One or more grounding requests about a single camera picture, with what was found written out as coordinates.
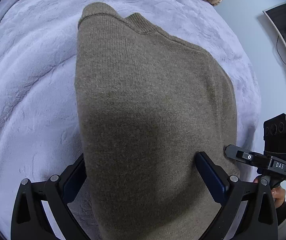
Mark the person's right hand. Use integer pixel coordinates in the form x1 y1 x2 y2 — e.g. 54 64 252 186
253 177 286 209

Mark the lavender plush blanket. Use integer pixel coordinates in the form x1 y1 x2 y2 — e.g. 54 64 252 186
0 0 261 239

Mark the olive knit sweater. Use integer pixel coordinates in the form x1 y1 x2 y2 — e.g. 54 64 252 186
75 2 238 239

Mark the black cable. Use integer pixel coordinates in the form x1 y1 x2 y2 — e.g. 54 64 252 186
275 35 286 69

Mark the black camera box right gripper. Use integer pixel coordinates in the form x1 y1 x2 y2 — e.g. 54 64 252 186
263 113 286 153

